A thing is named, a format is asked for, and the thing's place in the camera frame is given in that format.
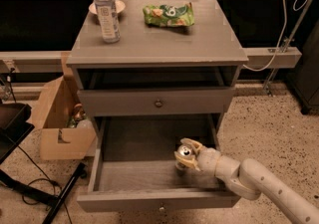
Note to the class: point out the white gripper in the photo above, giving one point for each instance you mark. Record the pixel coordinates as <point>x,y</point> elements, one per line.
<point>208,158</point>

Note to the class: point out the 7up soda can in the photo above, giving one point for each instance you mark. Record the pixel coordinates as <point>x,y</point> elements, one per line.
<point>184,157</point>

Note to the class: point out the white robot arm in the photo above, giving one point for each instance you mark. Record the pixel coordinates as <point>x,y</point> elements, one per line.
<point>247,179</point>

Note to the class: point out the closed grey top drawer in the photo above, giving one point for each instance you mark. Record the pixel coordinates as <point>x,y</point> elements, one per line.
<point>147,102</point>

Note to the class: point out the open grey middle drawer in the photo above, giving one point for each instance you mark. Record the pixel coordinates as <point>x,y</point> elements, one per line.
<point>134,166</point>

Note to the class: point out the grey wooden drawer cabinet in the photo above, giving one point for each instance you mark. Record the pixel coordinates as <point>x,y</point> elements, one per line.
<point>205,55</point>

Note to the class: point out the bottles inside cardboard box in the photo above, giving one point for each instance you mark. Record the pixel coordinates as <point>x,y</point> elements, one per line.
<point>79,118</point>

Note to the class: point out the cardboard box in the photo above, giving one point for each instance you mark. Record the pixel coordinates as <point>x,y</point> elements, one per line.
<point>51,114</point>

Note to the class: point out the dark cabinet at right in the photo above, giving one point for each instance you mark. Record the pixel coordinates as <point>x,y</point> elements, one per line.
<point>304,78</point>

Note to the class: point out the green chip bag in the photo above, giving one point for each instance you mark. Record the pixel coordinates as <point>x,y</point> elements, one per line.
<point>169,16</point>

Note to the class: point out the clear plastic water bottle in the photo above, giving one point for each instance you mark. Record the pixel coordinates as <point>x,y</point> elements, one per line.
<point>108,19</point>

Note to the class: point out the metal railing frame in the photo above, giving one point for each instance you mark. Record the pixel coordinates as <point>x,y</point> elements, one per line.
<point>272,56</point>

